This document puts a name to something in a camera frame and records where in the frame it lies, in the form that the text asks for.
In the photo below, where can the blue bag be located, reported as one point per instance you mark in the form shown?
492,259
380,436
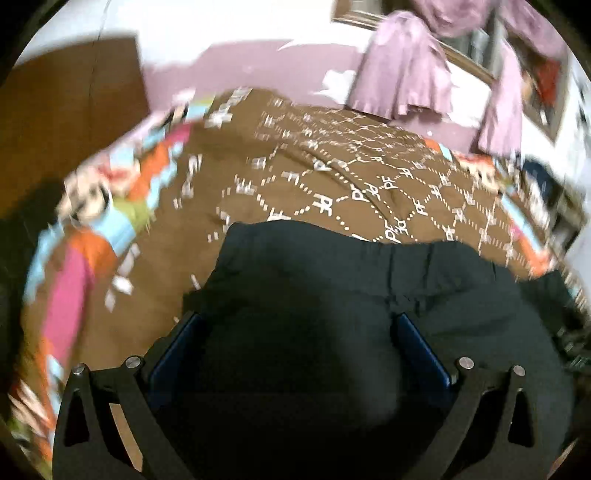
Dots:
540,177

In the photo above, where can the wooden window frame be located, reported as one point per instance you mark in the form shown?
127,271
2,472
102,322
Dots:
467,62

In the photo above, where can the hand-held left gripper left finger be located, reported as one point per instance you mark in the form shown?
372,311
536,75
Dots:
171,355

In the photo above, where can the red hanging garment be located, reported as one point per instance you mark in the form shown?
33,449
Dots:
547,83

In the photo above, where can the wooden headboard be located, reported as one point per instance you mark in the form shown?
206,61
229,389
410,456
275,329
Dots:
69,115

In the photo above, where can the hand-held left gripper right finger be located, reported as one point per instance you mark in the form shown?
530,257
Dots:
425,355

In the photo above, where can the cartoon printed blanket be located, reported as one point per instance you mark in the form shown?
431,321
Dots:
300,184

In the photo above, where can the black jacket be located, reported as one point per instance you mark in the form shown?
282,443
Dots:
300,323

